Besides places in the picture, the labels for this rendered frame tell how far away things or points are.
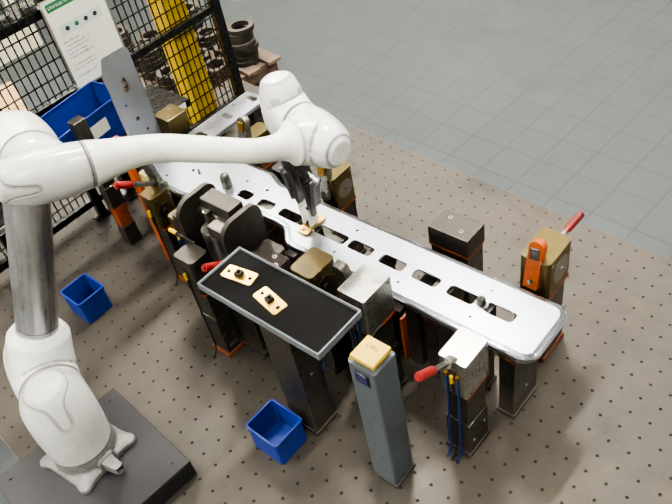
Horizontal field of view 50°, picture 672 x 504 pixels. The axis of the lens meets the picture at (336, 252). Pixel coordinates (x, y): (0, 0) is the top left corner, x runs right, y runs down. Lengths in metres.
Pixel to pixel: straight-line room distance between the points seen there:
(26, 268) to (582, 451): 1.36
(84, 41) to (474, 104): 2.29
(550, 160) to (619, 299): 1.69
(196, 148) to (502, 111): 2.73
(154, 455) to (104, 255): 0.90
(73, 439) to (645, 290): 1.54
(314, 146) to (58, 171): 0.51
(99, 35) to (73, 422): 1.34
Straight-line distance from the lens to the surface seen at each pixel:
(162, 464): 1.88
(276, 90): 1.65
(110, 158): 1.54
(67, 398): 1.78
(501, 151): 3.77
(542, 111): 4.06
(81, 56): 2.57
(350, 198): 2.10
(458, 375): 1.54
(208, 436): 1.95
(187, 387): 2.07
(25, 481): 2.03
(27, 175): 1.50
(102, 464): 1.91
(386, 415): 1.53
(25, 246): 1.76
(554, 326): 1.66
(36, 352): 1.90
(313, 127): 1.54
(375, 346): 1.42
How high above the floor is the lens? 2.27
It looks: 43 degrees down
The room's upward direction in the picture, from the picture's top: 12 degrees counter-clockwise
